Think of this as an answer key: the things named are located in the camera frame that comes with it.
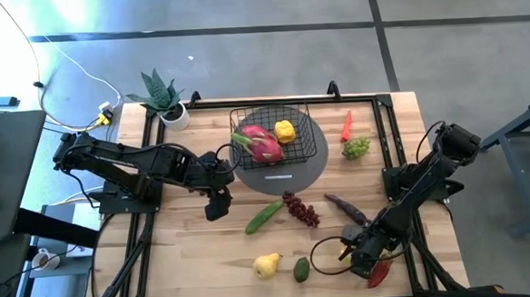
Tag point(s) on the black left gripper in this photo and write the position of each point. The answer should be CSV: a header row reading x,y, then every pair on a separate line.
x,y
214,171

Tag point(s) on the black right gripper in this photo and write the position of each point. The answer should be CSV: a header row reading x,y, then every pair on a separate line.
x,y
367,245

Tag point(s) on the green cucumber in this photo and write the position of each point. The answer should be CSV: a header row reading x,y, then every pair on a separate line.
x,y
264,217

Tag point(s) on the green avocado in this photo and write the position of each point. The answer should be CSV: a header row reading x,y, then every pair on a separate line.
x,y
301,270

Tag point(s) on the dark purple eggplant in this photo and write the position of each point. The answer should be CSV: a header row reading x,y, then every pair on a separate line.
x,y
345,208

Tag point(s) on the yellow pear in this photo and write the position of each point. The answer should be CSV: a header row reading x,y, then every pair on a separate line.
x,y
266,266

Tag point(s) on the pink dragon fruit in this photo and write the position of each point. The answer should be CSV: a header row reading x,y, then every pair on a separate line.
x,y
262,146

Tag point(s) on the red grape bunch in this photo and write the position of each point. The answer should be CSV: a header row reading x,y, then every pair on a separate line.
x,y
301,210

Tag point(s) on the yellow bell pepper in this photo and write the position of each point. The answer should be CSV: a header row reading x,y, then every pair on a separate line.
x,y
285,131

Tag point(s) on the red chili pepper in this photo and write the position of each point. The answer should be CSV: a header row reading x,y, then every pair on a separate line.
x,y
380,274
346,126

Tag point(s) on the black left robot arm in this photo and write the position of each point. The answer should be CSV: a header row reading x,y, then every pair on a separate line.
x,y
111,163

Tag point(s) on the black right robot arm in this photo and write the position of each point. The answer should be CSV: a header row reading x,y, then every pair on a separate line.
x,y
430,176

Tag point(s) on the white tape strip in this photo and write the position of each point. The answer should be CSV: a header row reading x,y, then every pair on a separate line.
x,y
278,177

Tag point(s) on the white plant pot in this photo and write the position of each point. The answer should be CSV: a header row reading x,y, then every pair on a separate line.
x,y
179,121

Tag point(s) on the black table clamp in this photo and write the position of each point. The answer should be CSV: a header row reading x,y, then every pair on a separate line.
x,y
194,99
333,89

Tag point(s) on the green grape bunch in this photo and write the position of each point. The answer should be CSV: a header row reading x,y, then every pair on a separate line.
x,y
356,148

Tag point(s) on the green succulent plant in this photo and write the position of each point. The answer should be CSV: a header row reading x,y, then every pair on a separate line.
x,y
157,92

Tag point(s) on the yellow white power plug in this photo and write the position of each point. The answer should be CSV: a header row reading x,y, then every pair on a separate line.
x,y
105,115

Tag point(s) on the white mug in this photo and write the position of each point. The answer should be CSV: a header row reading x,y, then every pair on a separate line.
x,y
43,260

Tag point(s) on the blue grey metal table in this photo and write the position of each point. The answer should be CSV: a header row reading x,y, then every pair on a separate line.
x,y
519,153

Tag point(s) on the black desk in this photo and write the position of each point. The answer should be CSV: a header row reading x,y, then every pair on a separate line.
x,y
7,180

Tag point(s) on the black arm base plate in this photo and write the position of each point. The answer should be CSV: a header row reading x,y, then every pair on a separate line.
x,y
394,178
113,204

